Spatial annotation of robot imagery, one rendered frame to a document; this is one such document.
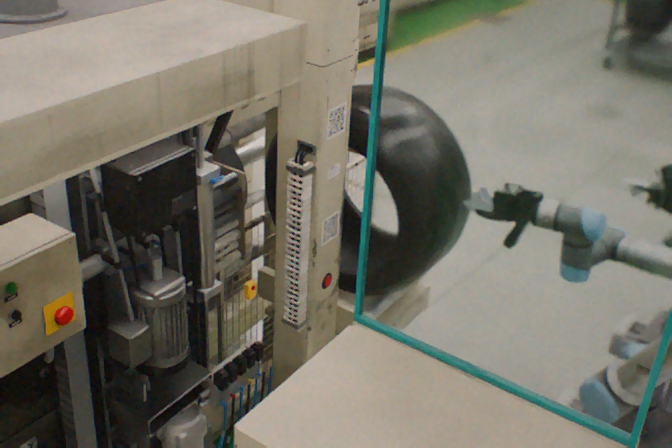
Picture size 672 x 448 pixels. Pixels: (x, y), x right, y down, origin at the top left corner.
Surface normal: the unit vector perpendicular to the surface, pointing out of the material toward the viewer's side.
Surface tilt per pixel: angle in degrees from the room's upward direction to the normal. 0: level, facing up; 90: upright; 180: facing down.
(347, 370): 0
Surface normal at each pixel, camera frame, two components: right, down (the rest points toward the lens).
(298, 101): -0.57, 0.37
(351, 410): 0.05, -0.88
